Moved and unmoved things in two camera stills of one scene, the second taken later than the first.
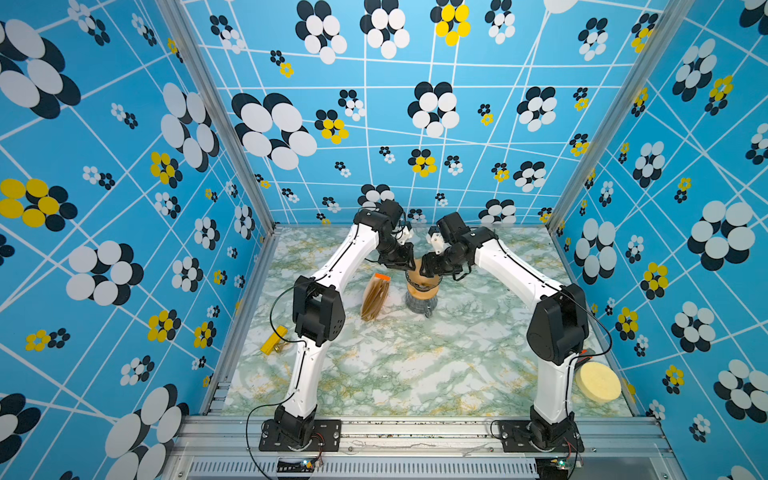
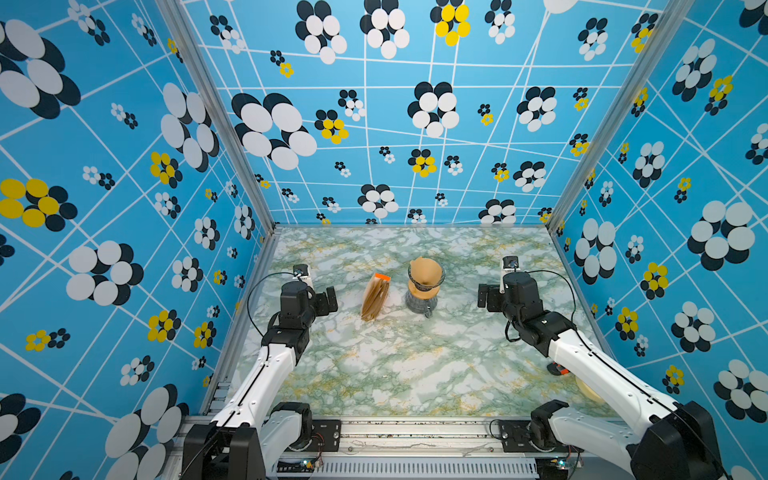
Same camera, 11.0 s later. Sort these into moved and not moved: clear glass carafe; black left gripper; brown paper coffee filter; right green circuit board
Moved: black left gripper
Not moved: brown paper coffee filter; right green circuit board; clear glass carafe
